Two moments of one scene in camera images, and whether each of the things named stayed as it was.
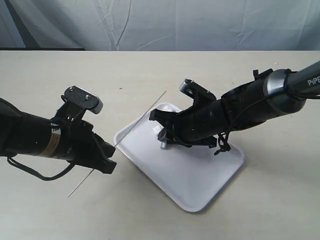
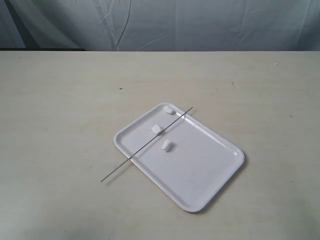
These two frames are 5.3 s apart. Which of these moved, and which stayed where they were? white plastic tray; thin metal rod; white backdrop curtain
Moved: thin metal rod
Stayed: white backdrop curtain; white plastic tray
